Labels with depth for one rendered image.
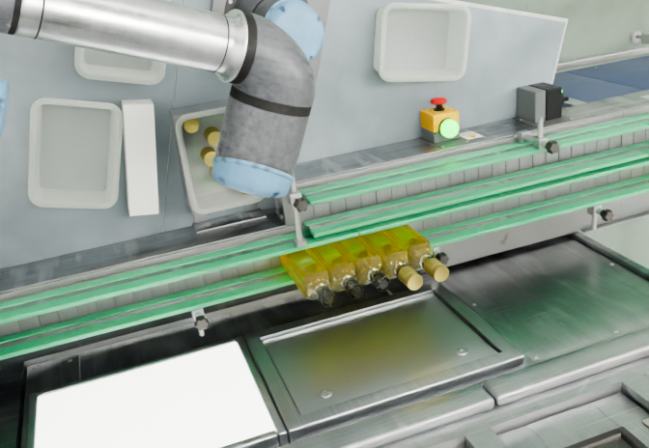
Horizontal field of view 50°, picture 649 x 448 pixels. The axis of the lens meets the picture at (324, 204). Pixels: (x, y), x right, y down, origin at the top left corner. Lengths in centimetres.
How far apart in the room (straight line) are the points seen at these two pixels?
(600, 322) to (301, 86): 90
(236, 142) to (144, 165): 59
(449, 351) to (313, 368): 27
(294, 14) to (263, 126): 44
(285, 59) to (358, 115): 77
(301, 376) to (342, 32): 77
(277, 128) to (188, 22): 18
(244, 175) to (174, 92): 63
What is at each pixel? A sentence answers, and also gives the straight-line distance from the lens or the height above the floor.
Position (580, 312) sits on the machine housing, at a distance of 162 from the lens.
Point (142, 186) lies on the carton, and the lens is 154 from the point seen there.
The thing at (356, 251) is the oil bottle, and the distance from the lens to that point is 147.
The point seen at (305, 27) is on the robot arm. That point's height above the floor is 99.
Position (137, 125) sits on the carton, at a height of 81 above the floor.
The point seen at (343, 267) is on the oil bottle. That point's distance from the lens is 141.
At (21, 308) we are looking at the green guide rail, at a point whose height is 94.
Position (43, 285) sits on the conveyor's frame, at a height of 88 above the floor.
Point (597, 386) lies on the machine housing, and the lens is 139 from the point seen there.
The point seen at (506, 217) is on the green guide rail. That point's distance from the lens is 176.
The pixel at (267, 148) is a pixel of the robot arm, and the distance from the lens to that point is 95.
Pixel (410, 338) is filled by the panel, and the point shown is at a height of 116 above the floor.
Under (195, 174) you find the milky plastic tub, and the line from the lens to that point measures 159.
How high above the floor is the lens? 228
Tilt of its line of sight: 63 degrees down
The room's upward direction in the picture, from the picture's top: 134 degrees clockwise
